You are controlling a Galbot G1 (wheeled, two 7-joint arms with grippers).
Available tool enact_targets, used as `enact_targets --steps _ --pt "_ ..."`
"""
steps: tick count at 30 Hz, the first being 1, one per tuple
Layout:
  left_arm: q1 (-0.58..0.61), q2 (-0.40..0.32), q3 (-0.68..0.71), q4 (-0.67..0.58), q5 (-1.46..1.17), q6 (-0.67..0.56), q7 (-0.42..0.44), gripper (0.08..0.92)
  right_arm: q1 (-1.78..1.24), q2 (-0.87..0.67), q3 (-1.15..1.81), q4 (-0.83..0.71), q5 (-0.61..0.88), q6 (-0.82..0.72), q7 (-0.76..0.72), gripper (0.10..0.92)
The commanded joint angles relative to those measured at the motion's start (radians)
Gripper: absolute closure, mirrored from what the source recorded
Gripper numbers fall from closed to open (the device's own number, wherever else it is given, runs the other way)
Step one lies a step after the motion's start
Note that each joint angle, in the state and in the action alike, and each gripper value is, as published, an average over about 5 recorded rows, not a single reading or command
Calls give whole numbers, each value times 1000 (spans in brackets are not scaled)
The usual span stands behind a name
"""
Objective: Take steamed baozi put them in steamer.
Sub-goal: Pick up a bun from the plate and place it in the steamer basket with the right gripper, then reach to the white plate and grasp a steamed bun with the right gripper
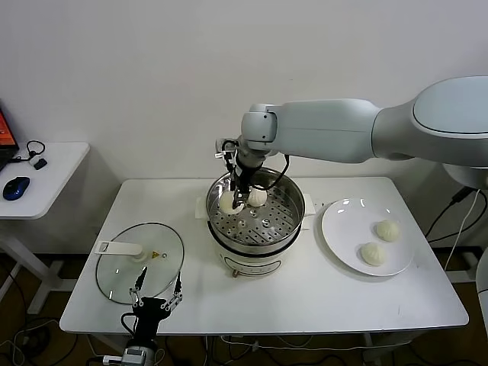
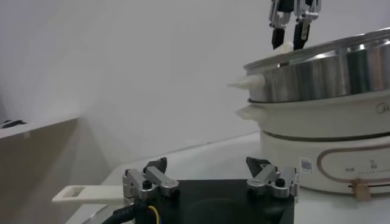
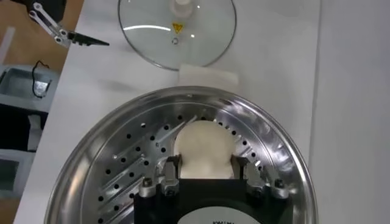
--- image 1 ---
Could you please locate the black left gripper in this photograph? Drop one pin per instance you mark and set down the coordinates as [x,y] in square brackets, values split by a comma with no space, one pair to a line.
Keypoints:
[149,310]

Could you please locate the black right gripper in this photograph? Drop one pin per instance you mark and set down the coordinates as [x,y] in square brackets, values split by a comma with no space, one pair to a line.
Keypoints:
[244,181]

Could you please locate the white steamed baozi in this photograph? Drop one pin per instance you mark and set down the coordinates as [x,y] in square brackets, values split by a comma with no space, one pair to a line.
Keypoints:
[373,253]
[257,197]
[226,204]
[387,230]

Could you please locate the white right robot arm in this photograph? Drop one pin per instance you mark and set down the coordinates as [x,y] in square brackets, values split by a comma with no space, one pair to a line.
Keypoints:
[343,129]

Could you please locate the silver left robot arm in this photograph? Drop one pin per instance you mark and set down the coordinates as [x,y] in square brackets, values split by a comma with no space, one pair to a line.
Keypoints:
[137,354]

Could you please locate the stainless steel steamer basket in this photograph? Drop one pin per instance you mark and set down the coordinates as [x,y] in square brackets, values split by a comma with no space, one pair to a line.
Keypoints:
[267,225]

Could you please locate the white electric cooker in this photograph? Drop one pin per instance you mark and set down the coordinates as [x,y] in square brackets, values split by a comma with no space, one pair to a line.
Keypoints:
[248,263]

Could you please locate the white round plate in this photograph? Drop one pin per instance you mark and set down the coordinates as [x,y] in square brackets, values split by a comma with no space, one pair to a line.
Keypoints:
[350,244]

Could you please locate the white side table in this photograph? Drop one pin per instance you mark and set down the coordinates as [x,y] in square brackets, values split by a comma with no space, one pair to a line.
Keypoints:
[53,179]

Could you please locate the small black device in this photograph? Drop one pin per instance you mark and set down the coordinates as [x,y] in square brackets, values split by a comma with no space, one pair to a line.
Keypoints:
[40,164]

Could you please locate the blue computer mouse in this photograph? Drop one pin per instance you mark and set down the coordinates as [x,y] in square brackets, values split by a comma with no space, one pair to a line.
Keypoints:
[16,188]

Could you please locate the black laptop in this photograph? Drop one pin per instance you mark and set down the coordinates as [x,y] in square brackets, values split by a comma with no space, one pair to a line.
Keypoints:
[5,141]

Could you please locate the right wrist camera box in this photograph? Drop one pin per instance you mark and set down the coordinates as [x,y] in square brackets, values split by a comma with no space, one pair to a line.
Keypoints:
[225,148]

